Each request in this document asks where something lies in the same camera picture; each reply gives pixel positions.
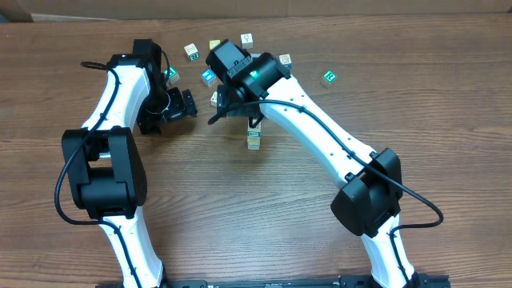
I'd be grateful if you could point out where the wooden block green side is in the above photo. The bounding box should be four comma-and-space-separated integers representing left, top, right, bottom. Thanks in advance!
247, 123, 262, 138

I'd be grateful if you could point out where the blue X letter block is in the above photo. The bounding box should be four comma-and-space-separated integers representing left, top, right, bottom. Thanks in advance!
247, 137, 261, 146

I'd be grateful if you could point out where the blue H letter block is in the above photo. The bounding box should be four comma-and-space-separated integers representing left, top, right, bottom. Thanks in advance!
248, 143, 260, 150

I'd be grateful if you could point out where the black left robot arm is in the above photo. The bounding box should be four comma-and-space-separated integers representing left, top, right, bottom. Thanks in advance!
54, 39, 198, 287

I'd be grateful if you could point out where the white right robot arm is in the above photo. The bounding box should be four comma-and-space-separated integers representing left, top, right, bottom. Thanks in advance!
206, 39, 414, 287

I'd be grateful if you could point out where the wooden O block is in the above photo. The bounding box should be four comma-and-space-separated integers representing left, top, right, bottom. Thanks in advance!
210, 91, 218, 106

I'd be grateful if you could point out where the green E letter block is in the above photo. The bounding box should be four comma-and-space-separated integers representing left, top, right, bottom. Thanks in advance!
164, 66, 180, 86

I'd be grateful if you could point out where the blue F letter block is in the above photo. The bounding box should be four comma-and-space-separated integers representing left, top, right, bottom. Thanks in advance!
201, 69, 217, 87

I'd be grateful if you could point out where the dark green R block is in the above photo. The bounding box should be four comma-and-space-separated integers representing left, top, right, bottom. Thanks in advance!
184, 43, 200, 62

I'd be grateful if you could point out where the yellow top wooden block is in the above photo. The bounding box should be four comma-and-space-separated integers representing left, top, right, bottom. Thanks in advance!
209, 39, 221, 50

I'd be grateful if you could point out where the plain wooden block far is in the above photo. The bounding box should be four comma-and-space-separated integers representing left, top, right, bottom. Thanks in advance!
241, 34, 254, 50

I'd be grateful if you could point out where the blue side wooden block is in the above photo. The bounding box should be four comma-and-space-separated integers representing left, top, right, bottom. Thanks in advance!
278, 54, 292, 70

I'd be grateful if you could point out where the green R block right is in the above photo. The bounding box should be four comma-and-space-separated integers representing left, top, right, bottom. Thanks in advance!
321, 70, 337, 89

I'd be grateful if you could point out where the cardboard back wall panel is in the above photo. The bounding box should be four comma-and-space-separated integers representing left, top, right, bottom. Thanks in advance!
1, 0, 511, 22

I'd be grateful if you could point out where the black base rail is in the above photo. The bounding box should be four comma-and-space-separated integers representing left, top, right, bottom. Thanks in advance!
95, 273, 452, 288

